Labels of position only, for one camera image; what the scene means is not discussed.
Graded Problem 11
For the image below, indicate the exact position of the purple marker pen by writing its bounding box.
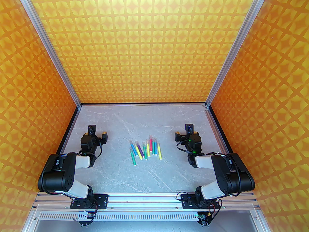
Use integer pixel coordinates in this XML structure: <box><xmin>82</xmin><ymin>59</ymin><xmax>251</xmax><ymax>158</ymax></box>
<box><xmin>136</xmin><ymin>140</ymin><xmax>145</xmax><ymax>159</ymax></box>

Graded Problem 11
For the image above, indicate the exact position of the small circuit board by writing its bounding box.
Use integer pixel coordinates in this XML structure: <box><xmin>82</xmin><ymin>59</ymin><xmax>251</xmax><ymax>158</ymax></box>
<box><xmin>196</xmin><ymin>211</ymin><xmax>214</xmax><ymax>226</ymax></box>
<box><xmin>77</xmin><ymin>211</ymin><xmax>96</xmax><ymax>227</ymax></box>

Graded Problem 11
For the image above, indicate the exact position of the left camera black cable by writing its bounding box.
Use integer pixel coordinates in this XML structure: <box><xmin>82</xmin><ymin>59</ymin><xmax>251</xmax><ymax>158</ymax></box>
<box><xmin>93</xmin><ymin>136</ymin><xmax>103</xmax><ymax>158</ymax></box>

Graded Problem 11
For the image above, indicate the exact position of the camera black cable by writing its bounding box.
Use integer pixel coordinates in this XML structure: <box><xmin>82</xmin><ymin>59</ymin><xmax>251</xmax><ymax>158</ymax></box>
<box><xmin>176</xmin><ymin>140</ymin><xmax>195</xmax><ymax>155</ymax></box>
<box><xmin>93</xmin><ymin>136</ymin><xmax>103</xmax><ymax>158</ymax></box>

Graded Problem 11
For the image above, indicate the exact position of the right camera black cable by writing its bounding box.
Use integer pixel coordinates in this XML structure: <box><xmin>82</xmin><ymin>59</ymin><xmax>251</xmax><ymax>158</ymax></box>
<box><xmin>176</xmin><ymin>140</ymin><xmax>195</xmax><ymax>155</ymax></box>

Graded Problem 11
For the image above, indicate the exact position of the aluminium table side rail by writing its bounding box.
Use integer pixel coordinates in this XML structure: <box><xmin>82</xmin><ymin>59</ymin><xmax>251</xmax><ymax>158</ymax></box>
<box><xmin>59</xmin><ymin>107</ymin><xmax>81</xmax><ymax>154</ymax></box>
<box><xmin>205</xmin><ymin>107</ymin><xmax>232</xmax><ymax>155</ymax></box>

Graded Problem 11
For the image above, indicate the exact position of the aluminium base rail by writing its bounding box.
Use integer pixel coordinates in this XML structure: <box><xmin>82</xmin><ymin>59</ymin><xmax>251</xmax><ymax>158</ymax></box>
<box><xmin>33</xmin><ymin>192</ymin><xmax>260</xmax><ymax>211</ymax></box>

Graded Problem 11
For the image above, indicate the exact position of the slotted cable duct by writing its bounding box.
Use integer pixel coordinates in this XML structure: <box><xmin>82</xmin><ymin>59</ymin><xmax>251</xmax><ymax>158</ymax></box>
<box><xmin>36</xmin><ymin>210</ymin><xmax>262</xmax><ymax>221</ymax></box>

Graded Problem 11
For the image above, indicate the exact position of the aluminium frame post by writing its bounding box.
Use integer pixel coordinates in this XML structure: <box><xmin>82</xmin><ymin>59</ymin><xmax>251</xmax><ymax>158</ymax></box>
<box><xmin>13</xmin><ymin>0</ymin><xmax>82</xmax><ymax>109</ymax></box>
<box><xmin>205</xmin><ymin>0</ymin><xmax>273</xmax><ymax>109</ymax></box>

